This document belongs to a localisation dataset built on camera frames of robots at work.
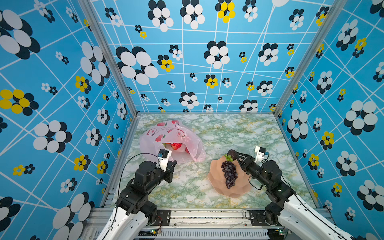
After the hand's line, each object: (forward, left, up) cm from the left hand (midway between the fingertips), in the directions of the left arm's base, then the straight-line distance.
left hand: (176, 161), depth 71 cm
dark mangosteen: (+4, -28, 0) cm, 28 cm away
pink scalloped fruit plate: (-1, -22, -19) cm, 29 cm away
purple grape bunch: (0, -29, -15) cm, 32 cm away
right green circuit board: (-26, -48, -21) cm, 58 cm away
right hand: (+4, -30, -1) cm, 30 cm away
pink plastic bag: (+18, -2, -12) cm, 21 cm away
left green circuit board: (-27, +11, -21) cm, 36 cm away
